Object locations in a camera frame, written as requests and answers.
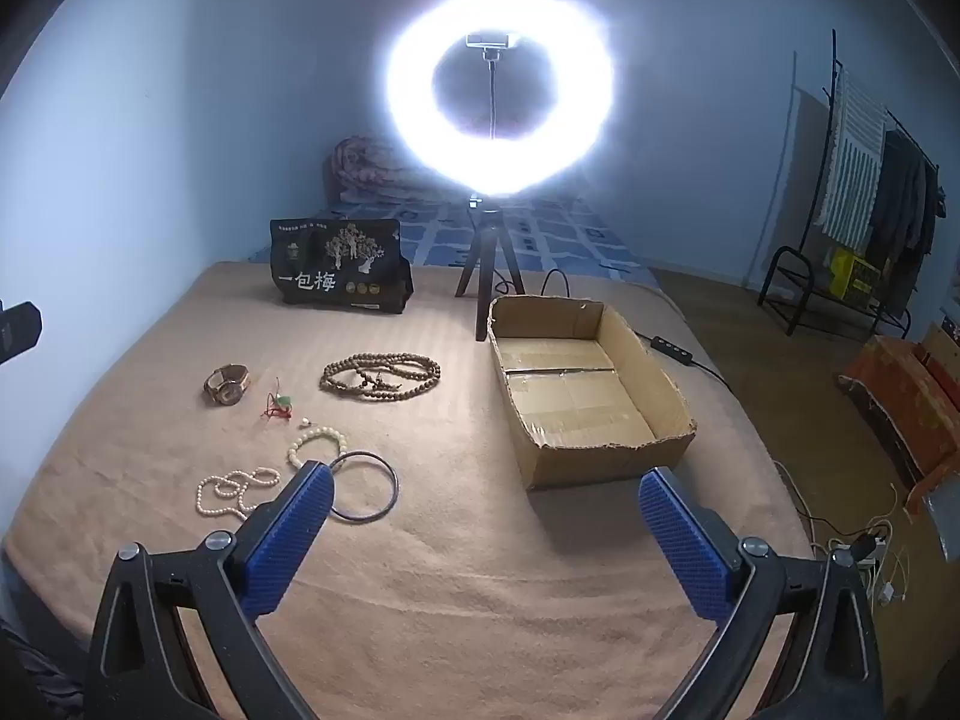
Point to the dark striped cloth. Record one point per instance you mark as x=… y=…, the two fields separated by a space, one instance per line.
x=37 y=682

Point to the tan striped blanket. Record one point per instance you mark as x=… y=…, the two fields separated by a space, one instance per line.
x=450 y=577

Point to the orange wooden box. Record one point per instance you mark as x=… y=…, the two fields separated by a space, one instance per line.
x=900 y=390

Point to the grey plastic sheet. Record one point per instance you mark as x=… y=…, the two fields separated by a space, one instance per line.
x=941 y=521

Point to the yellow box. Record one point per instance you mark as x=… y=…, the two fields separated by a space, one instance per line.
x=851 y=274

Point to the black printed bag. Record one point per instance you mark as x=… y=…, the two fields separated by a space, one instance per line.
x=337 y=270

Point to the black metal clothes rack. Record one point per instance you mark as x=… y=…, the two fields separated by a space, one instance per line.
x=833 y=52

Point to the dark hanging clothes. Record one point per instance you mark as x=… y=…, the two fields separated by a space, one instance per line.
x=900 y=202

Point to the folded patterned quilt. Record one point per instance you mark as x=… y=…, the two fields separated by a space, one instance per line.
x=360 y=169

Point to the striped hanging towel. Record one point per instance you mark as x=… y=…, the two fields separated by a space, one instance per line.
x=851 y=165

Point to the black tripod stand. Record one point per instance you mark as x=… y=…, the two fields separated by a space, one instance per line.
x=484 y=270

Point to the power strip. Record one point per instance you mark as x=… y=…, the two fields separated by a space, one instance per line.
x=862 y=544

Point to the thin dark bangle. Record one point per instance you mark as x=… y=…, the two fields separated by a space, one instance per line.
x=364 y=454

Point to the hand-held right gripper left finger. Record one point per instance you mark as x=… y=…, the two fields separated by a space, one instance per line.
x=289 y=532

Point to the cardboard box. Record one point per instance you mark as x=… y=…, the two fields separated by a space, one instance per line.
x=570 y=397

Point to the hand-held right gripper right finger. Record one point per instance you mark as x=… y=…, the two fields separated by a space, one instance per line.
x=679 y=532

